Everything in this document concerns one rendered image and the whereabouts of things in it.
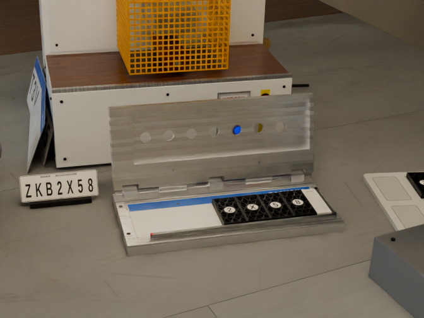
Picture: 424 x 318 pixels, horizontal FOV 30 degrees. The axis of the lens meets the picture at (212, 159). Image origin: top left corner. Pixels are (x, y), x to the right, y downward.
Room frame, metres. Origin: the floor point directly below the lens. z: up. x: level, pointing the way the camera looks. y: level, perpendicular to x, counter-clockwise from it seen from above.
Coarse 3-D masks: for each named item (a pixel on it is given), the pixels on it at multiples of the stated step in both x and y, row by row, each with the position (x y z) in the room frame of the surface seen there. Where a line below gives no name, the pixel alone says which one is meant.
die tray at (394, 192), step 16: (368, 176) 1.58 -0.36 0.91; (384, 176) 1.59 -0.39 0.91; (400, 176) 1.59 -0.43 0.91; (384, 192) 1.51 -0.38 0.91; (400, 192) 1.51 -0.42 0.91; (416, 192) 1.52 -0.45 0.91; (384, 208) 1.44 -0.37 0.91; (400, 208) 1.45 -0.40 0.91; (416, 208) 1.45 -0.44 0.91; (400, 224) 1.38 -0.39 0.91; (416, 224) 1.38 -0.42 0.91
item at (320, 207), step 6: (306, 192) 1.46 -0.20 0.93; (312, 192) 1.46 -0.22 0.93; (312, 198) 1.44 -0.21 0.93; (318, 198) 1.44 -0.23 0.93; (312, 204) 1.41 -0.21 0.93; (318, 204) 1.41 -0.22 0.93; (324, 204) 1.41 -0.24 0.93; (318, 210) 1.39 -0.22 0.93; (324, 210) 1.39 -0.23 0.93; (330, 210) 1.39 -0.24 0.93
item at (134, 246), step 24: (120, 192) 1.43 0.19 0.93; (144, 192) 1.46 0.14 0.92; (168, 192) 1.46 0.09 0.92; (192, 192) 1.46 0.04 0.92; (216, 192) 1.46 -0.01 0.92; (240, 192) 1.47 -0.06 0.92; (120, 216) 1.35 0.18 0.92; (336, 216) 1.39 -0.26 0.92; (144, 240) 1.27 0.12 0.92; (168, 240) 1.27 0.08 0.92; (192, 240) 1.28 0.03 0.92; (216, 240) 1.29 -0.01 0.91; (240, 240) 1.31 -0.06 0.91
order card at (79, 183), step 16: (32, 176) 1.44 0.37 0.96; (48, 176) 1.44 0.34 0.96; (64, 176) 1.45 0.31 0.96; (80, 176) 1.46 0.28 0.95; (96, 176) 1.47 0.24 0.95; (32, 192) 1.42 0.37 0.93; (48, 192) 1.43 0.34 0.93; (64, 192) 1.44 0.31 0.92; (80, 192) 1.44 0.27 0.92; (96, 192) 1.45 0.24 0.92
